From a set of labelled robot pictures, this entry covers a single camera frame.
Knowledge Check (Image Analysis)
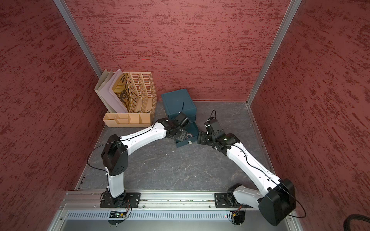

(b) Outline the black cable corner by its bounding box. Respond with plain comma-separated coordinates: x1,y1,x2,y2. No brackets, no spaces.
343,214,370,231

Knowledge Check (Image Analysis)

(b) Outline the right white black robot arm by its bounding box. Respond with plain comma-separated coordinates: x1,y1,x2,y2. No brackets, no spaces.
198,117,297,226

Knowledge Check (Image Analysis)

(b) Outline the beige folder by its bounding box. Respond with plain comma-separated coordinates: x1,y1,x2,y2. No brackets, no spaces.
94,70,114,113

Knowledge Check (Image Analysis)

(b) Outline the teal drawer cabinet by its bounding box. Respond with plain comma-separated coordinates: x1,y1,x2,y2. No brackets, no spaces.
161,89,199,148

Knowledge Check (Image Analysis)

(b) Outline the pink folder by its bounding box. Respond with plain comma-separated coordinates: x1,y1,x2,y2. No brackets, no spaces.
100,69,128,113

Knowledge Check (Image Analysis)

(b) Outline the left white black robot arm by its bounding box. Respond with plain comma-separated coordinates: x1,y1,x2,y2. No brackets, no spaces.
101,113,191,208

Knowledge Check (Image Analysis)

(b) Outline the aluminium front rail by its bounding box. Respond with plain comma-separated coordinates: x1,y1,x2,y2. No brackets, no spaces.
57,190,295,211

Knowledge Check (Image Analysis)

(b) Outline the yellow patterned book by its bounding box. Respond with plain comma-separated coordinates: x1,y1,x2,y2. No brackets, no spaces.
112,73,131,111

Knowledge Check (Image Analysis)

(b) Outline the beige plastic file organizer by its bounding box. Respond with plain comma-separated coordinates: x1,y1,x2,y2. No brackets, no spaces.
103,72,157,128

